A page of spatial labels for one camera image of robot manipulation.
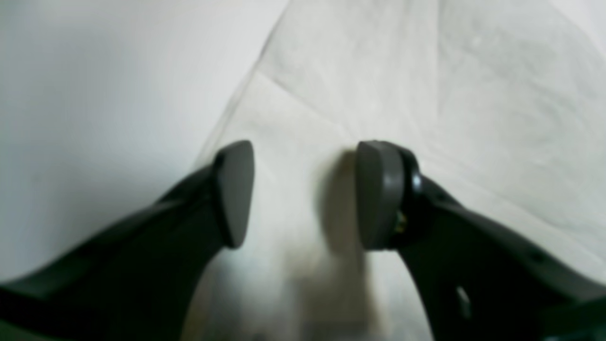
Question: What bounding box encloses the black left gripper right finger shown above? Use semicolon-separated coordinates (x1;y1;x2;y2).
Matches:
356;141;606;341

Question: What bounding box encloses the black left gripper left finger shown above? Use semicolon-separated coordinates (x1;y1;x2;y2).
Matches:
1;140;255;341

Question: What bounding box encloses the beige t-shirt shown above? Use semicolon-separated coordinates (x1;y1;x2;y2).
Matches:
182;0;605;341

